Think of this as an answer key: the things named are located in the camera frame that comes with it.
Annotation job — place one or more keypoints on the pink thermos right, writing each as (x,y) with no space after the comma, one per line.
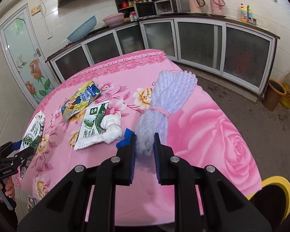
(217,7)

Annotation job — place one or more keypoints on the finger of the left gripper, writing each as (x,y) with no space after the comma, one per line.
(22,156)
(17,145)

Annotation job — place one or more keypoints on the silver microwave oven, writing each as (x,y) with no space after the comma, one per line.
(171,6)

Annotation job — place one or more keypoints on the lilac foam fruit net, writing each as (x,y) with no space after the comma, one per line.
(170,93)

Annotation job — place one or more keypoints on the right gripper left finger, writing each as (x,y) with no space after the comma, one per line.
(84,200)

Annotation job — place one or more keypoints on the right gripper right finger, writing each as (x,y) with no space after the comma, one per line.
(205,193)

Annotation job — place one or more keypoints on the blue rubber glove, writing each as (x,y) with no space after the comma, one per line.
(126,139)

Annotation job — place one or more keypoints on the kitchen counter cabinets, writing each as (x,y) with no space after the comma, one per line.
(239,52)

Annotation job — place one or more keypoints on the pink plastic basin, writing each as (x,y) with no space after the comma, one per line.
(114,20)

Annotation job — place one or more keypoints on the brown plastic bucket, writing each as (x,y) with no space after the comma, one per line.
(274,92)

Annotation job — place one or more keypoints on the pink thermos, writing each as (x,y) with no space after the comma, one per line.
(196,5)
(217,7)

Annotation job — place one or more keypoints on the green white milk pouch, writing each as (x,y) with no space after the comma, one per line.
(33,135)

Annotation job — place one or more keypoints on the yellow blue candy bag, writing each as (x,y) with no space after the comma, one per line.
(80,100)

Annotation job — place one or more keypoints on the blue plastic basin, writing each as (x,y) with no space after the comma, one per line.
(83,30)

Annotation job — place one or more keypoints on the yellow rimmed trash bin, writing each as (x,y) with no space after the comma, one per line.
(273,200)

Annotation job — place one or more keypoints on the flower painted glass door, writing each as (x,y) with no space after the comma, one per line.
(25,58)

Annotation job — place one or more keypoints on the pink thermos left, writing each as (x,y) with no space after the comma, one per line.
(196,5)

